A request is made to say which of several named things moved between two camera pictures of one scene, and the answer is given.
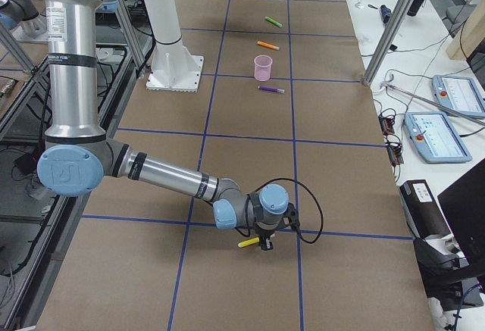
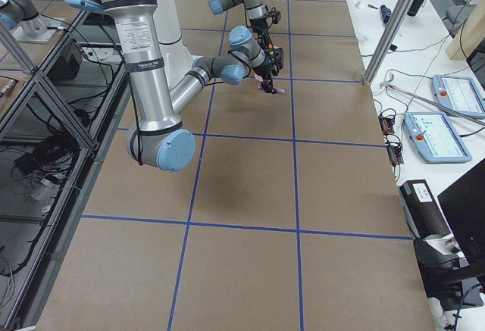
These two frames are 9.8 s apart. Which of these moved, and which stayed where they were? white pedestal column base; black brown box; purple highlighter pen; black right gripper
Moved: black right gripper
Stayed: white pedestal column base; black brown box; purple highlighter pen
